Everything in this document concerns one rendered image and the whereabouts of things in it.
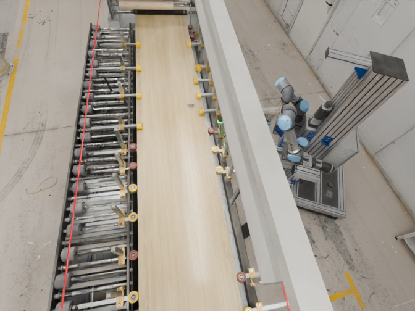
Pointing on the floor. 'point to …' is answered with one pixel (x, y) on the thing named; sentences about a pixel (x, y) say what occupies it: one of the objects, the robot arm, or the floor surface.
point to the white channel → (269, 174)
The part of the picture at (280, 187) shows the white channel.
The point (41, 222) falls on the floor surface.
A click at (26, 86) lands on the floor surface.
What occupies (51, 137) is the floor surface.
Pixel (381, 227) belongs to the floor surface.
